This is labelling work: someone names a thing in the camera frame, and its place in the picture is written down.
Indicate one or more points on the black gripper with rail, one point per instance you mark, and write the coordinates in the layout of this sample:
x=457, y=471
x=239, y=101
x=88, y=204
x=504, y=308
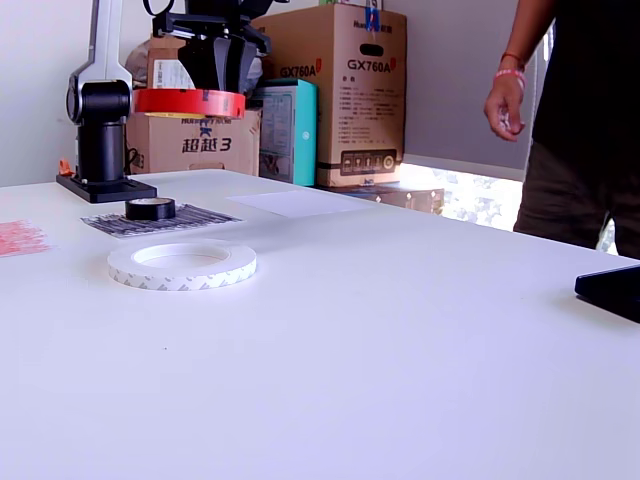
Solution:
x=210, y=25

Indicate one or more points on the red tape roll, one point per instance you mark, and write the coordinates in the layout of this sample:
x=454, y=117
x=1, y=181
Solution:
x=190, y=102

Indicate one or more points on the small black tape roll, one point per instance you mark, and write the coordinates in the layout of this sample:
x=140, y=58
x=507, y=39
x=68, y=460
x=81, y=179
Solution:
x=150, y=211

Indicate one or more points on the wide white tape roll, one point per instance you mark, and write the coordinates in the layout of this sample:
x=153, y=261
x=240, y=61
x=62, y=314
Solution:
x=175, y=282

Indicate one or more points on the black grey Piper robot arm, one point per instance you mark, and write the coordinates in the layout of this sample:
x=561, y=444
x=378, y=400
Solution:
x=100, y=145

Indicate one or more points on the person's right forearm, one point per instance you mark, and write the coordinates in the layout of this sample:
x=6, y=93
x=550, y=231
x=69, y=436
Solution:
x=530, y=30

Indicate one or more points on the person's right hand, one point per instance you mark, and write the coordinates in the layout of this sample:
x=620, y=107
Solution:
x=505, y=112

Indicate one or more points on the cardboard box with shipping label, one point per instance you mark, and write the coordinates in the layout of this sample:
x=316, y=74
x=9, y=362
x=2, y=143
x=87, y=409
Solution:
x=165, y=55

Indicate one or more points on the cardboard box with blue print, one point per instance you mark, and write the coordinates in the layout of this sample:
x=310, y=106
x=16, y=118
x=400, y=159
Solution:
x=170, y=150

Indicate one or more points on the teal product box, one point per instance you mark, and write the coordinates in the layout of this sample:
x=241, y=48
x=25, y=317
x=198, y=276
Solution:
x=300, y=130

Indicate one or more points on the large GX760A cardboard box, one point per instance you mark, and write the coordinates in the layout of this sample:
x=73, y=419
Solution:
x=350, y=100

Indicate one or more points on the black scribbled paper sheet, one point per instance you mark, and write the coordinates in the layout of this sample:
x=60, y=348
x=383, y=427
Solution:
x=200, y=220

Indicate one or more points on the plain white paper sheet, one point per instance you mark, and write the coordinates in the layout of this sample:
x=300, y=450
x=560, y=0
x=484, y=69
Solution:
x=300, y=202

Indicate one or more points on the orange clamp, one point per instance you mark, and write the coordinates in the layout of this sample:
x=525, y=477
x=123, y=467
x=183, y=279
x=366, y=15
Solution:
x=67, y=167

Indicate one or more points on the grey roller blind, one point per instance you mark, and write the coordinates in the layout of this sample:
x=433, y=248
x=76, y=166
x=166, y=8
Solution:
x=450, y=75

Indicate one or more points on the red scribbled paper sheet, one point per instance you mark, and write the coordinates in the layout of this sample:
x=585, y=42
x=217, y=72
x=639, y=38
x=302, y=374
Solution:
x=22, y=237

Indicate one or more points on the pink wristband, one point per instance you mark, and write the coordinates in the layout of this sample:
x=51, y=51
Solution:
x=510, y=77

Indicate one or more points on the person in dark shirt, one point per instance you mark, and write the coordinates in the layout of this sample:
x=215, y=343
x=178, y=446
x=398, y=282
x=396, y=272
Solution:
x=590, y=125

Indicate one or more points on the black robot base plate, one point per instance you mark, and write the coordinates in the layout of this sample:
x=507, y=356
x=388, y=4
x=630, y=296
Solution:
x=110, y=190

